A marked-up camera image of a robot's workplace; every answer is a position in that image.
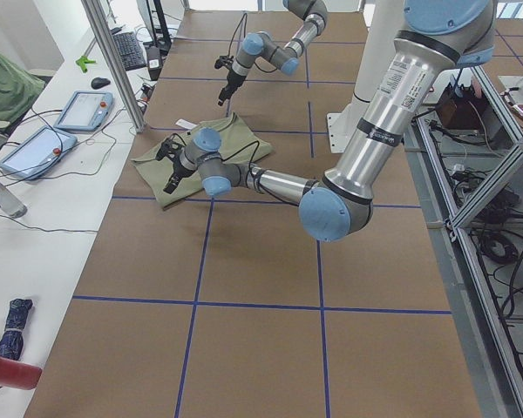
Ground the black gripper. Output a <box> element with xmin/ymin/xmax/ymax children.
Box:
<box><xmin>214</xmin><ymin>55</ymin><xmax>246</xmax><ymax>106</ymax></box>
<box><xmin>155</xmin><ymin>137</ymin><xmax>196</xmax><ymax>194</ymax></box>

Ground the olive green long-sleeve shirt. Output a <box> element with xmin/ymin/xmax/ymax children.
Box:
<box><xmin>132</xmin><ymin>113</ymin><xmax>273</xmax><ymax>208</ymax></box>

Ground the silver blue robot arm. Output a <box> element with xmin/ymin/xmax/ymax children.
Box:
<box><xmin>155</xmin><ymin>1</ymin><xmax>497</xmax><ymax>242</ymax></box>
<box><xmin>214</xmin><ymin>0</ymin><xmax>328</xmax><ymax>106</ymax></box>

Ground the white shirt hang tag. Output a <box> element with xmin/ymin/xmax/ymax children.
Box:
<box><xmin>175</xmin><ymin>118</ymin><xmax>197</xmax><ymax>130</ymax></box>

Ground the black box white label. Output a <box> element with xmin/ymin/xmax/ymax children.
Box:
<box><xmin>146</xmin><ymin>45</ymin><xmax>163</xmax><ymax>81</ymax></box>

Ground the black keyboard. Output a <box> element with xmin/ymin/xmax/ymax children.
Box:
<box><xmin>112</xmin><ymin>32</ymin><xmax>146</xmax><ymax>71</ymax></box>

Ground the far blue teach pendant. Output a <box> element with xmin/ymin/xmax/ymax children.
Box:
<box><xmin>53</xmin><ymin>91</ymin><xmax>113</xmax><ymax>132</ymax></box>

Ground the blue teach pendant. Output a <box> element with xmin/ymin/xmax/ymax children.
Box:
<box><xmin>0</xmin><ymin>127</ymin><xmax>77</xmax><ymax>179</ymax></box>
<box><xmin>53</xmin><ymin>91</ymin><xmax>113</xmax><ymax>132</ymax></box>

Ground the black computer mouse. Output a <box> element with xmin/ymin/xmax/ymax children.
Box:
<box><xmin>91</xmin><ymin>77</ymin><xmax>111</xmax><ymax>90</ymax></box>

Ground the near blue teach pendant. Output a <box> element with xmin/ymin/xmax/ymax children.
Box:
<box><xmin>0</xmin><ymin>127</ymin><xmax>77</xmax><ymax>179</ymax></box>

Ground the green plastic clamp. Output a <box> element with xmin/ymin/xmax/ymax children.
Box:
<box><xmin>76</xmin><ymin>55</ymin><xmax>96</xmax><ymax>73</ymax></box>

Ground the clear grey water bottle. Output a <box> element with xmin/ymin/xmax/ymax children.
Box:
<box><xmin>0</xmin><ymin>183</ymin><xmax>27</xmax><ymax>219</ymax></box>

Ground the green cloth chair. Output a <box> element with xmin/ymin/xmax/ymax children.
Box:
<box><xmin>0</xmin><ymin>53</ymin><xmax>45</xmax><ymax>123</ymax></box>

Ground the folded navy umbrella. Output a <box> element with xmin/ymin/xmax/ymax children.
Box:
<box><xmin>0</xmin><ymin>299</ymin><xmax>33</xmax><ymax>361</ymax></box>

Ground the red water bottle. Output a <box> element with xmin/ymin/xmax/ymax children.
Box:
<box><xmin>0</xmin><ymin>357</ymin><xmax>43</xmax><ymax>390</ymax></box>

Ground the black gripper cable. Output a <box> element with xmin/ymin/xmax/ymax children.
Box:
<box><xmin>226</xmin><ymin>11</ymin><xmax>284</xmax><ymax>75</ymax></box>
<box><xmin>165</xmin><ymin>132</ymin><xmax>262</xmax><ymax>175</ymax></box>

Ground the aluminium frame post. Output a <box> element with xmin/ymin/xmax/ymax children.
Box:
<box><xmin>81</xmin><ymin>0</ymin><xmax>146</xmax><ymax>133</ymax></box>

